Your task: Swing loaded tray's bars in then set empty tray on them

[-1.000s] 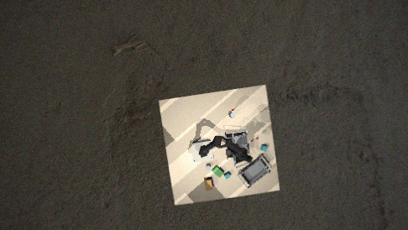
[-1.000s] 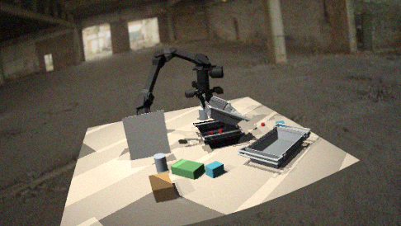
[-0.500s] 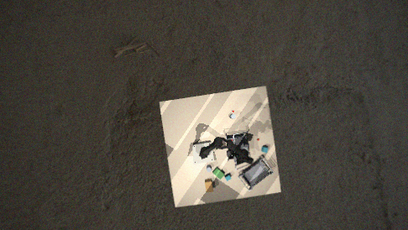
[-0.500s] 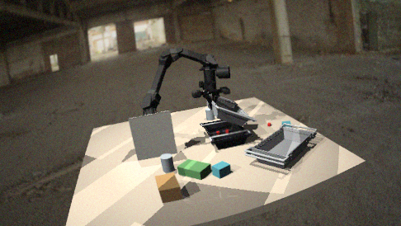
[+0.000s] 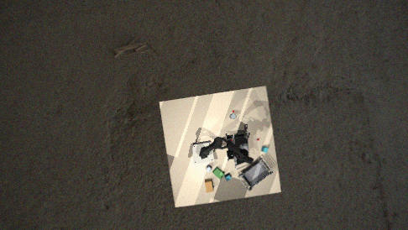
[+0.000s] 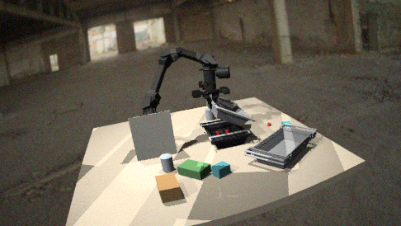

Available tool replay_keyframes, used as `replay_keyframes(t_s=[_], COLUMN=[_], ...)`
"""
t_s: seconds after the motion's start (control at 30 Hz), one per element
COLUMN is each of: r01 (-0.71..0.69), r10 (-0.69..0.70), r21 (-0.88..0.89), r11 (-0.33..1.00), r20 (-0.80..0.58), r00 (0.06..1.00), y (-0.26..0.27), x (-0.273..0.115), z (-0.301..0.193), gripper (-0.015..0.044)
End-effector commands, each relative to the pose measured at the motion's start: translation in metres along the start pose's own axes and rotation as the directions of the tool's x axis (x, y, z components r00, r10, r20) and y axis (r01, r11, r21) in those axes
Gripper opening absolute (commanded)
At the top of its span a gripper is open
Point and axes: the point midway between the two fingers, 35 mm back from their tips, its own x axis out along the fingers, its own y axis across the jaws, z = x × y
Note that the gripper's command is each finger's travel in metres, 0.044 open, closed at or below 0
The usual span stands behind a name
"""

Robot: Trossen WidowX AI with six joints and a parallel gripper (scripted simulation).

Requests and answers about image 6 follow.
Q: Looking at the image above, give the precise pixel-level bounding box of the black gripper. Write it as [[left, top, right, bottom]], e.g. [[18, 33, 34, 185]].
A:
[[191, 79, 230, 109]]

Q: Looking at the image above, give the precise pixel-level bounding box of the green rectangular block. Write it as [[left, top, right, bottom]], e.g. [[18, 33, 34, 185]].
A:
[[177, 159, 212, 180]]

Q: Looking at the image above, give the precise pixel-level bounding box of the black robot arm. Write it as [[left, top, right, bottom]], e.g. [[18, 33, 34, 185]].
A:
[[140, 47, 230, 115]]

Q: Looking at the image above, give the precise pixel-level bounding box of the tan rectangular block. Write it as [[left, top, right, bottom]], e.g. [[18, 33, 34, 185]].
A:
[[155, 173, 183, 203]]

